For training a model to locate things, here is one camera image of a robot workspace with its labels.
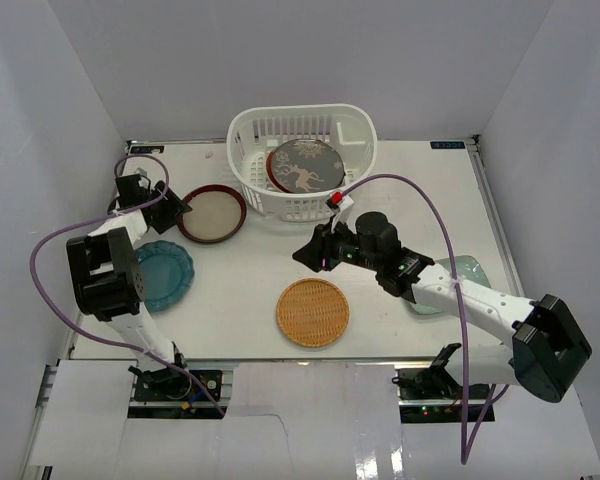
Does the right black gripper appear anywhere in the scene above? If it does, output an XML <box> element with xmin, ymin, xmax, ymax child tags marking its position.
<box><xmin>293</xmin><ymin>215</ymin><xmax>382</xmax><ymax>273</ymax></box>

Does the brown rimmed beige round plate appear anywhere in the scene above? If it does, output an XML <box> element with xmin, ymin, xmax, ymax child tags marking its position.
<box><xmin>177</xmin><ymin>184</ymin><xmax>247</xmax><ymax>245</ymax></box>

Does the teal scalloped round plate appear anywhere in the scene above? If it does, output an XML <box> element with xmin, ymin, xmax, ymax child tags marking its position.
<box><xmin>135</xmin><ymin>240</ymin><xmax>195</xmax><ymax>314</ymax></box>

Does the grey reindeer round plate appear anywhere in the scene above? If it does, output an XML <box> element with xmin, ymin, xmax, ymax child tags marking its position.
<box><xmin>272</xmin><ymin>139</ymin><xmax>345</xmax><ymax>194</ymax></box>

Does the red and teal round plate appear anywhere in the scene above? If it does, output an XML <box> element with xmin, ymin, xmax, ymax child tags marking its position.
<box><xmin>265</xmin><ymin>150</ymin><xmax>282</xmax><ymax>191</ymax></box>

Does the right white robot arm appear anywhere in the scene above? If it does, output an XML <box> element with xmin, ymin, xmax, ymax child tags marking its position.
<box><xmin>292</xmin><ymin>212</ymin><xmax>592</xmax><ymax>403</ymax></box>

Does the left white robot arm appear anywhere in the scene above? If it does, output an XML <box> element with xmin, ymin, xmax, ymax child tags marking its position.
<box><xmin>66</xmin><ymin>174</ymin><xmax>192</xmax><ymax>399</ymax></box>

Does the woven bamboo round tray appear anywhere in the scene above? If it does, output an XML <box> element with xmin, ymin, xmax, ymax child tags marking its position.
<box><xmin>276</xmin><ymin>278</ymin><xmax>350</xmax><ymax>349</ymax></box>

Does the left blue table label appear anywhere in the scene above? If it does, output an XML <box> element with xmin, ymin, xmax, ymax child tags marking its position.
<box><xmin>129</xmin><ymin>145</ymin><xmax>165</xmax><ymax>155</ymax></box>

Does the blue table label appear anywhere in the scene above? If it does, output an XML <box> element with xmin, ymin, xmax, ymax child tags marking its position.
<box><xmin>129</xmin><ymin>145</ymin><xmax>165</xmax><ymax>155</ymax></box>
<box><xmin>430</xmin><ymin>140</ymin><xmax>466</xmax><ymax>150</ymax></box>

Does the white plastic dish basket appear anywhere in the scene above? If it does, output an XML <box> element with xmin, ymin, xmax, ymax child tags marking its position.
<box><xmin>227</xmin><ymin>103</ymin><xmax>377</xmax><ymax>222</ymax></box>

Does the light green divided square plate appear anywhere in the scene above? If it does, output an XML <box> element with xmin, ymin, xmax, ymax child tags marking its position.
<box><xmin>410</xmin><ymin>255</ymin><xmax>491</xmax><ymax>315</ymax></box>

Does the right blue table label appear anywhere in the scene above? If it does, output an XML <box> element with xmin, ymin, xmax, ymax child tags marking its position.
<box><xmin>430</xmin><ymin>140</ymin><xmax>466</xmax><ymax>150</ymax></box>

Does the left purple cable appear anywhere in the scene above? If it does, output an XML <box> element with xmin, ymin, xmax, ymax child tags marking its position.
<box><xmin>29</xmin><ymin>154</ymin><xmax>226</xmax><ymax>416</ymax></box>

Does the purple cable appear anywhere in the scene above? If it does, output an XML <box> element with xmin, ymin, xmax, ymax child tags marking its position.
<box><xmin>29</xmin><ymin>154</ymin><xmax>226</xmax><ymax>416</ymax></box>
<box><xmin>329</xmin><ymin>173</ymin><xmax>510</xmax><ymax>465</ymax></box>

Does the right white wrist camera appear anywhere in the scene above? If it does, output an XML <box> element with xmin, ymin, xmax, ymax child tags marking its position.
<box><xmin>325</xmin><ymin>191</ymin><xmax>354</xmax><ymax>233</ymax></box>

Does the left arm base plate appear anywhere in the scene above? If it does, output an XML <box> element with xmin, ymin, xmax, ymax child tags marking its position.
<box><xmin>132</xmin><ymin>370</ymin><xmax>223</xmax><ymax>402</ymax></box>

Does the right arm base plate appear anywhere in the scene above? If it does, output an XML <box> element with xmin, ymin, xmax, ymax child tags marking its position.
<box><xmin>392</xmin><ymin>368</ymin><xmax>462</xmax><ymax>401</ymax></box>

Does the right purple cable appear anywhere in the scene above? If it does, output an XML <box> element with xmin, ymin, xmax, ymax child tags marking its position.
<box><xmin>329</xmin><ymin>173</ymin><xmax>510</xmax><ymax>465</ymax></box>

